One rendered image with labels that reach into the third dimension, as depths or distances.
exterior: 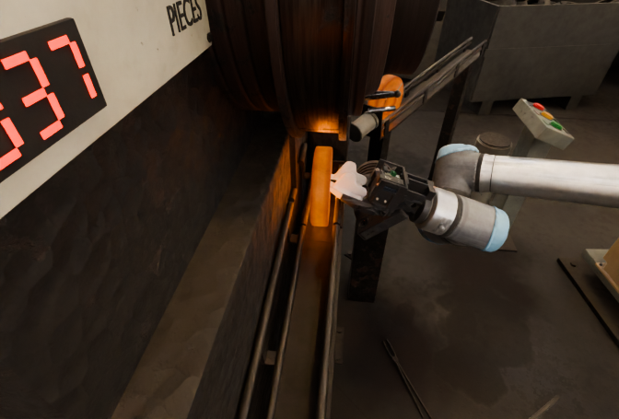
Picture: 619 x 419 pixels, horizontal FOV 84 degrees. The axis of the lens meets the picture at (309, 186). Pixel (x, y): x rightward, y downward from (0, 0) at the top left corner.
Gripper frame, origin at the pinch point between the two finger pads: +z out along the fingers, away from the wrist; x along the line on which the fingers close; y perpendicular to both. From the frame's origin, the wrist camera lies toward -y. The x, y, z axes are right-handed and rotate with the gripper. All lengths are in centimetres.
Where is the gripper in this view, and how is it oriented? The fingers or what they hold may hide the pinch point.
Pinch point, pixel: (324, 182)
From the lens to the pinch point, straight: 67.5
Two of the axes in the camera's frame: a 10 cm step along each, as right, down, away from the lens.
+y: 3.1, -7.3, -6.1
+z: -9.4, -3.1, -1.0
